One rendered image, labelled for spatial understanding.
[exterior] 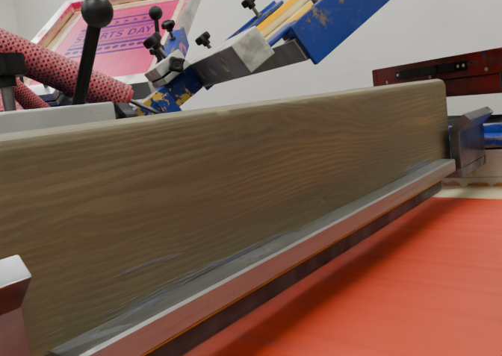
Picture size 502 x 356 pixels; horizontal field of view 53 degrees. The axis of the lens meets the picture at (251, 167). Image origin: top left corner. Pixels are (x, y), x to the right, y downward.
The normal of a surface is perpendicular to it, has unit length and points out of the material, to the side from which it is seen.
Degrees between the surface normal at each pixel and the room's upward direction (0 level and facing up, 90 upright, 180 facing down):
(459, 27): 90
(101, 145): 90
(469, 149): 90
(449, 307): 0
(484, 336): 0
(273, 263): 90
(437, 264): 0
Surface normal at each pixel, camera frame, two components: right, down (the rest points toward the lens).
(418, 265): -0.12, -0.98
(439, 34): -0.63, 0.18
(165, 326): 0.77, -0.01
